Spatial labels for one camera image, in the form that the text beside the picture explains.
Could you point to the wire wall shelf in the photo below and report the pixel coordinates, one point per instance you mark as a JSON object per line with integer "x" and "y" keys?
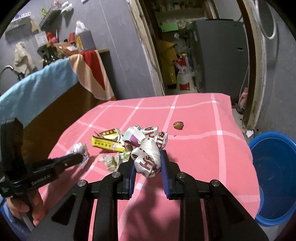
{"x": 50, "y": 16}

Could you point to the red and beige cloth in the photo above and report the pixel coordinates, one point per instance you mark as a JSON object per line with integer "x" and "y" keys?
{"x": 91, "y": 74}

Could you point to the white purple crumpled packet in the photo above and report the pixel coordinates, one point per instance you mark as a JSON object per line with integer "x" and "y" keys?
{"x": 134, "y": 136}

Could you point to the pink checked tablecloth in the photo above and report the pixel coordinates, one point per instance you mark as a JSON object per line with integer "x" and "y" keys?
{"x": 196, "y": 131}

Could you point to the white red-lettered wrapper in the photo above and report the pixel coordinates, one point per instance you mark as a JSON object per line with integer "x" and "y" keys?
{"x": 147, "y": 157}

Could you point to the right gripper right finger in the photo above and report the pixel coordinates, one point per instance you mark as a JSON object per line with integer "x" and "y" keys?
{"x": 172, "y": 186}

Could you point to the crumpled greenish white wrapper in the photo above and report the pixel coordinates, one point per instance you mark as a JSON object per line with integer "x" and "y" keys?
{"x": 112, "y": 162}

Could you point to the yellow snack wrapper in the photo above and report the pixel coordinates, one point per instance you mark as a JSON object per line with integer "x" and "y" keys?
{"x": 111, "y": 140}

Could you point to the left hand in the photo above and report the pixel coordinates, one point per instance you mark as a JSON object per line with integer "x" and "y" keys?
{"x": 17, "y": 207}

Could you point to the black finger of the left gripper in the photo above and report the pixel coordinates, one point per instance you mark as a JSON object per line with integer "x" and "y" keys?
{"x": 62, "y": 163}

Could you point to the red white rice bag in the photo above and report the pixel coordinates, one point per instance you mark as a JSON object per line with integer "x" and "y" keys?
{"x": 185, "y": 74}

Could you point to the light blue towel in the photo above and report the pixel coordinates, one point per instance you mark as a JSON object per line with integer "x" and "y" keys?
{"x": 28, "y": 98}

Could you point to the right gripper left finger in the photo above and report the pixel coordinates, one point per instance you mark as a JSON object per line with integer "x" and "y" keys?
{"x": 125, "y": 188}

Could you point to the brown paper bag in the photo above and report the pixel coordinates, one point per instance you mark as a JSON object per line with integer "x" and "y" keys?
{"x": 66, "y": 48}

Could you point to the white basket wall shelf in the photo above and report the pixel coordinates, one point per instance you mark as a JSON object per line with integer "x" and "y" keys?
{"x": 19, "y": 20}

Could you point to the green box on shelf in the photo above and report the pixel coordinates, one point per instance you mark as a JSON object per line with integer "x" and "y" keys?
{"x": 169, "y": 27}

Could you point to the grey washing machine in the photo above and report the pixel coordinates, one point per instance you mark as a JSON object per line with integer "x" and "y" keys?
{"x": 220, "y": 54}

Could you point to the blue sleeve forearm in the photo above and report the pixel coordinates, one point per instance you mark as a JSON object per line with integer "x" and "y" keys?
{"x": 17, "y": 225}

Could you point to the dark glass bottle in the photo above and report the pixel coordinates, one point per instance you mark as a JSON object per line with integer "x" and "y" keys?
{"x": 49, "y": 58}

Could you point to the red paper cup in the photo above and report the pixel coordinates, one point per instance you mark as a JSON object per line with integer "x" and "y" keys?
{"x": 71, "y": 38}

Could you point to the beige hanging rag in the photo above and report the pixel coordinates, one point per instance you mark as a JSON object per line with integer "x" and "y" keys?
{"x": 23, "y": 61}

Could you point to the small brown nut shell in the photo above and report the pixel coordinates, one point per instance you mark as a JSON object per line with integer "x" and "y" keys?
{"x": 178, "y": 125}

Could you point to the blue plastic basin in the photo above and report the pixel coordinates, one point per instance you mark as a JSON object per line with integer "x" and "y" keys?
{"x": 274, "y": 161}

